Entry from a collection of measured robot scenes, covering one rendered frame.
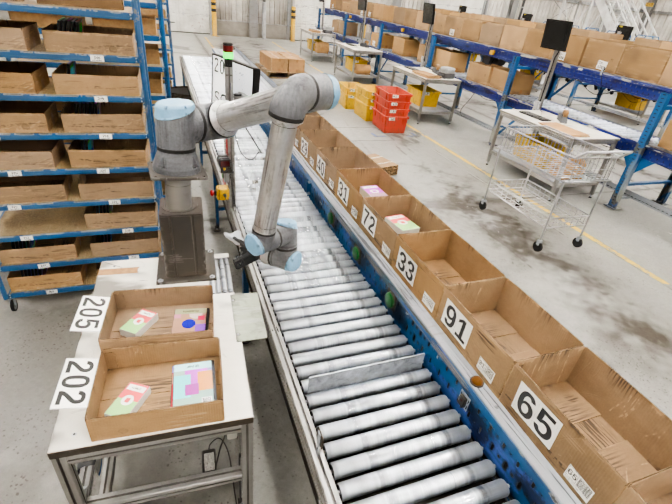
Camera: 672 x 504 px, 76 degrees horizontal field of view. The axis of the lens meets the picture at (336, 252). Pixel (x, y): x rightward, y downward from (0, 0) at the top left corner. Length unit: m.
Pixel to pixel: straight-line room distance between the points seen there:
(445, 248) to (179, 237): 1.22
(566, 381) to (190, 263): 1.57
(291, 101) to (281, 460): 1.65
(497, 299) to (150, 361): 1.35
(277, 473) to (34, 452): 1.12
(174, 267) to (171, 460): 0.91
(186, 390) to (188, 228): 0.73
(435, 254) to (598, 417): 0.93
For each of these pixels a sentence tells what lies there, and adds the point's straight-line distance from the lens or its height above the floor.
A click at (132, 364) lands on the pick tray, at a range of 1.69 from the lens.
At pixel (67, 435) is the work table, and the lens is 1.59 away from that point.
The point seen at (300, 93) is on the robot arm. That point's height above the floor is 1.66.
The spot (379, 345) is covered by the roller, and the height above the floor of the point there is 0.74.
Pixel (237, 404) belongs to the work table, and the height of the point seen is 0.75.
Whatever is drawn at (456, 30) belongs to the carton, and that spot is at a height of 1.50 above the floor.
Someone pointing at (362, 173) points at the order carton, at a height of 1.02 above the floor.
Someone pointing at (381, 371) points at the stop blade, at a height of 0.76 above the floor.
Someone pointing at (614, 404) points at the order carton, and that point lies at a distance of 1.63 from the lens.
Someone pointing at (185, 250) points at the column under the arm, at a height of 0.90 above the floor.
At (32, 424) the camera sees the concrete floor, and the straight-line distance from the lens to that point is 2.69.
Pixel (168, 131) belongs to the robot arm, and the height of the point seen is 1.42.
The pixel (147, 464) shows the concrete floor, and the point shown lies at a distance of 2.37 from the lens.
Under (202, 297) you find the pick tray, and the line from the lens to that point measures 1.90.
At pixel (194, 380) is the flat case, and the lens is 1.57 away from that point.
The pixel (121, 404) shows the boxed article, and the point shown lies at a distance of 1.55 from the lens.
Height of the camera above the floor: 1.95
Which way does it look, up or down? 31 degrees down
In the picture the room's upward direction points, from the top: 7 degrees clockwise
